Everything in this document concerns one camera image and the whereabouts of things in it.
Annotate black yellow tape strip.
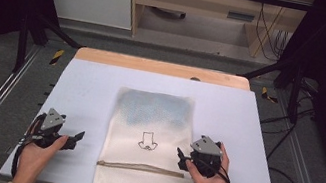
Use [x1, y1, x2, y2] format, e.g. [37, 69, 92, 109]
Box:
[49, 47, 67, 69]
[259, 86, 281, 105]

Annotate left hand-held gripper cable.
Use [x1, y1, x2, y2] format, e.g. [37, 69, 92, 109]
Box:
[9, 109, 47, 183]

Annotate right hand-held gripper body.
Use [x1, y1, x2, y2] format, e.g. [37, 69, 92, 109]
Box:
[184, 132, 229, 181]

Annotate white mesh zipper bag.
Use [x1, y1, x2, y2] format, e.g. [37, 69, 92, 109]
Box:
[92, 82, 212, 183]

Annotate person's left hand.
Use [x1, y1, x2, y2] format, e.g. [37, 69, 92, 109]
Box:
[12, 127, 70, 183]

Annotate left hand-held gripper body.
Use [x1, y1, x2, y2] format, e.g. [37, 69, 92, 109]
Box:
[27, 104, 84, 155]

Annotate black metal stand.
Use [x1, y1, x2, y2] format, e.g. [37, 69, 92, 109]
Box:
[233, 50, 310, 126]
[11, 9, 87, 84]

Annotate black hanging desk cables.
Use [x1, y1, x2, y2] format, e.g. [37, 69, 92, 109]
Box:
[248, 0, 296, 64]

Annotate black floor cable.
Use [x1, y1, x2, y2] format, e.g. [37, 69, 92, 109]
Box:
[248, 98, 318, 183]

